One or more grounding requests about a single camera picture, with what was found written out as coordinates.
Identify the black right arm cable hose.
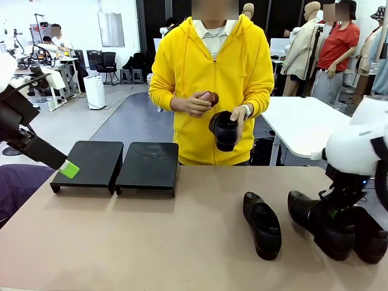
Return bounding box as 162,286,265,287
373,157,388,213

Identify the white wall cabinet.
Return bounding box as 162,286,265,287
97,12,125,48

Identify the black office chair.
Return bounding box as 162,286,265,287
96,52,119,85

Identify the black bag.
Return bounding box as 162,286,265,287
250,138,275,167

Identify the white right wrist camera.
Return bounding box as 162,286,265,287
310,147,330,161

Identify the white table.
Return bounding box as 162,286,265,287
260,96,360,159

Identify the black backpack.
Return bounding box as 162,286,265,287
122,52,147,71

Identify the white workshop desk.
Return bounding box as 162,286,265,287
15,56,81,112

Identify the black leather ankle boot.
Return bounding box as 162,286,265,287
287,189,356,262
353,206,388,265

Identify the person's right hand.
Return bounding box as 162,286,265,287
170,92,212,118

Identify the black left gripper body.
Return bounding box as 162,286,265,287
0,85,41,152

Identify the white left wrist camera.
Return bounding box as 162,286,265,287
28,64,65,91

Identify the person in yellow hoodie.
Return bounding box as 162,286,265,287
149,0,275,167

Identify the person's left forearm yellow sleeve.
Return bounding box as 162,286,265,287
247,87,275,121

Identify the person in white shirt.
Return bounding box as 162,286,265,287
50,24,75,51

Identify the black metal shoe stand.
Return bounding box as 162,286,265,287
115,141,179,199
50,140,124,196

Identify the white robot station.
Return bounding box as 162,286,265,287
0,28,27,70

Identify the clear plastic storage box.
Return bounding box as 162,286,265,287
28,96,51,112

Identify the mannequin in beige coat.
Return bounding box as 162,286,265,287
280,1,324,98

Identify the person's left hand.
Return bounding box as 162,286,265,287
230,104,253,144

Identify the white air purifier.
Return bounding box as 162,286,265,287
83,75,107,110

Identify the black leather loafer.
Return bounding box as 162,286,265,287
208,110,243,152
242,190,283,261

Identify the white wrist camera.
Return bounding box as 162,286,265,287
310,147,330,161
28,64,65,91

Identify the purple cloth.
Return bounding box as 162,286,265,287
0,165,57,222

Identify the mannequin with bucket hat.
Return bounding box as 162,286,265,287
353,5,388,119

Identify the person's right forearm yellow sleeve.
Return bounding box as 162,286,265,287
149,81,179,113

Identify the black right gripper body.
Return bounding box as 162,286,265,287
318,165,371,213

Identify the white partition board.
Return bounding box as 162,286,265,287
269,38,292,57

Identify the black computer monitor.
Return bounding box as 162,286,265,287
87,50,103,69

